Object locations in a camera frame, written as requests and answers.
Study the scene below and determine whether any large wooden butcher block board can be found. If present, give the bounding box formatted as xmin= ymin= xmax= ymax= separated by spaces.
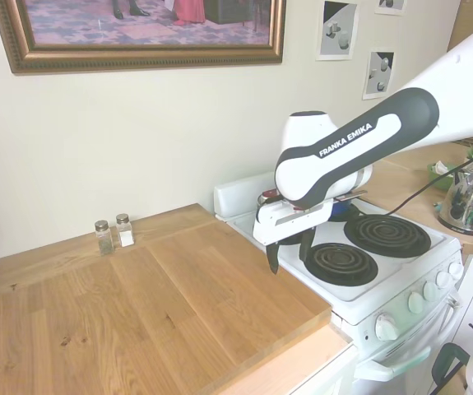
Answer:
xmin=0 ymin=202 xmax=332 ymax=395

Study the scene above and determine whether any green bowl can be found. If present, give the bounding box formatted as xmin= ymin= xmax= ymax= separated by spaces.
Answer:
xmin=427 ymin=162 xmax=457 ymax=190

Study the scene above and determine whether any glass pepper shaker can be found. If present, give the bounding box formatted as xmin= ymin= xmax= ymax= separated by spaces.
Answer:
xmin=94 ymin=220 xmax=116 ymax=257

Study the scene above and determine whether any black coil burner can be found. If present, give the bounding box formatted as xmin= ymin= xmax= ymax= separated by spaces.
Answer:
xmin=279 ymin=205 xmax=385 ymax=247
xmin=342 ymin=214 xmax=431 ymax=260
xmin=304 ymin=242 xmax=379 ymax=286

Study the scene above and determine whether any white electric stove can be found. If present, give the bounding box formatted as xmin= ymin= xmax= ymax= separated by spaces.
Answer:
xmin=213 ymin=170 xmax=466 ymax=395

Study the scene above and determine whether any glass salt shaker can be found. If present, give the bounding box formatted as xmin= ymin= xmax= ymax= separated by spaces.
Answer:
xmin=115 ymin=212 xmax=135 ymax=248

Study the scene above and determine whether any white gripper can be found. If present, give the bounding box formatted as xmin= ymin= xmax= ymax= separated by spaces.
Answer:
xmin=253 ymin=196 xmax=335 ymax=276

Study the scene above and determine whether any large paper print of shapes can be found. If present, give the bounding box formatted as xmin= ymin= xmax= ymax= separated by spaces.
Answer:
xmin=316 ymin=0 xmax=359 ymax=62

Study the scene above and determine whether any shiny steel electric kettle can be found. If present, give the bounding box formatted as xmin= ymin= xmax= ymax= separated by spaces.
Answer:
xmin=437 ymin=155 xmax=473 ymax=236

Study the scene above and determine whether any white oven door handle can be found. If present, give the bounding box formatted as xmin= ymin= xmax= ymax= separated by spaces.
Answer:
xmin=357 ymin=287 xmax=463 ymax=382

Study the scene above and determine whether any dark green bar frame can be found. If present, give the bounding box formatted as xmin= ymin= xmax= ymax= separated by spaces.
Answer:
xmin=431 ymin=342 xmax=472 ymax=388

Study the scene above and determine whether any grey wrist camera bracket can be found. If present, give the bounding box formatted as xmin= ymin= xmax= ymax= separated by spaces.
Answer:
xmin=334 ymin=188 xmax=369 ymax=203

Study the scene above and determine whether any narrow paper print of shapes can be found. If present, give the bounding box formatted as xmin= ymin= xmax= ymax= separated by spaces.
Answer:
xmin=362 ymin=49 xmax=396 ymax=100

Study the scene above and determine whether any blue cooking pot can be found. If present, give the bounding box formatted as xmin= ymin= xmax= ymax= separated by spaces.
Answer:
xmin=331 ymin=200 xmax=361 ymax=222

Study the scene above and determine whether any gold framed painting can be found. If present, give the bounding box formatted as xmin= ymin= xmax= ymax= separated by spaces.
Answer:
xmin=0 ymin=0 xmax=286 ymax=75

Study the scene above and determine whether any small paper print of shapes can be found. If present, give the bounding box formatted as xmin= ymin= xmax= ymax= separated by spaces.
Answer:
xmin=374 ymin=0 xmax=408 ymax=16

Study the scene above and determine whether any black power cable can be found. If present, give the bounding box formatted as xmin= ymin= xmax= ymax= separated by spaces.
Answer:
xmin=383 ymin=143 xmax=473 ymax=216

